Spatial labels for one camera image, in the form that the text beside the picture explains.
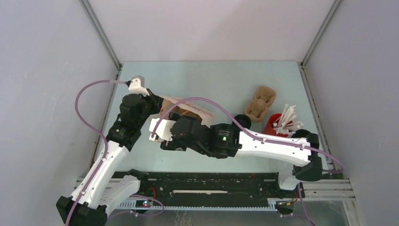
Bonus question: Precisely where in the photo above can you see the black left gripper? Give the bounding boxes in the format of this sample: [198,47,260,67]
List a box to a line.
[136,89,164,128]

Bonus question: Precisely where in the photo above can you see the paper bag orange handles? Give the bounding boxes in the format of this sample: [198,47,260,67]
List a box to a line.
[159,96,215,127]

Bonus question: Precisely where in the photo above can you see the brown pulp cup carrier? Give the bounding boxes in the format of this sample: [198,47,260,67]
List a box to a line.
[244,86,277,123]

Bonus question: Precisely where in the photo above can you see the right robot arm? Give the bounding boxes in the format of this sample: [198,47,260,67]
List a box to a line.
[149,115,323,197]

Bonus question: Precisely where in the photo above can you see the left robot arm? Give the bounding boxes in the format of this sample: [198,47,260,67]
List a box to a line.
[56,90,163,226]

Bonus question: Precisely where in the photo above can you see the red straw holder cup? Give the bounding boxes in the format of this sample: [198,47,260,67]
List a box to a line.
[263,113,288,137]

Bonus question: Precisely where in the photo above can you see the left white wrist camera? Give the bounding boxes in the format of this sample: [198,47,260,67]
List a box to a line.
[127,75,150,97]

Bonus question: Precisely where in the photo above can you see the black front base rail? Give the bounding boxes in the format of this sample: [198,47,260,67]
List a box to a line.
[112,169,305,209]

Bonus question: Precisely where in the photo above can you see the aluminium frame rail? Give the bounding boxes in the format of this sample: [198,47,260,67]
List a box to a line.
[79,0,122,71]

